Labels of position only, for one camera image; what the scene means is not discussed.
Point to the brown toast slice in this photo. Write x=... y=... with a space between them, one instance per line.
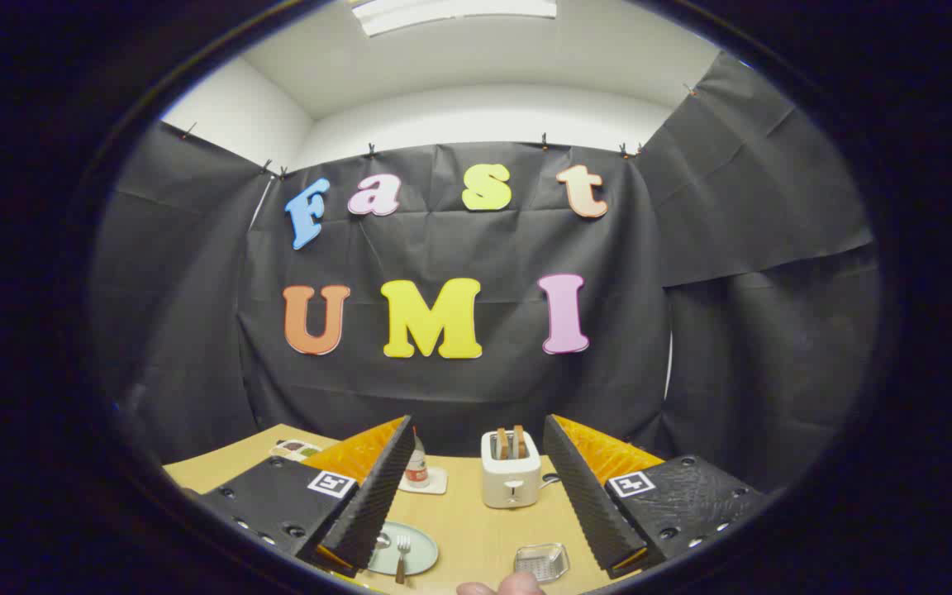
x=520 y=441
x=502 y=445

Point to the clear plastic water bottle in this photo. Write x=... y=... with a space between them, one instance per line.
x=418 y=471

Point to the white toaster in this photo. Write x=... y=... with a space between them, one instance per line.
x=511 y=483

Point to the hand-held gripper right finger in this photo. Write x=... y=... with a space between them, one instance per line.
x=587 y=504

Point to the black backdrop cloth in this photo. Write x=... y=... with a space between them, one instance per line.
x=443 y=244

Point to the ceiling light panel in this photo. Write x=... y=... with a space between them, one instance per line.
x=455 y=12

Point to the light green plate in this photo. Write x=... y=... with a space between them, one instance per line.
x=422 y=547

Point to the white square coaster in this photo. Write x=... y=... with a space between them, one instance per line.
x=436 y=481

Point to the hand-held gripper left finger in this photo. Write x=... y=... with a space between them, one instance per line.
x=377 y=504

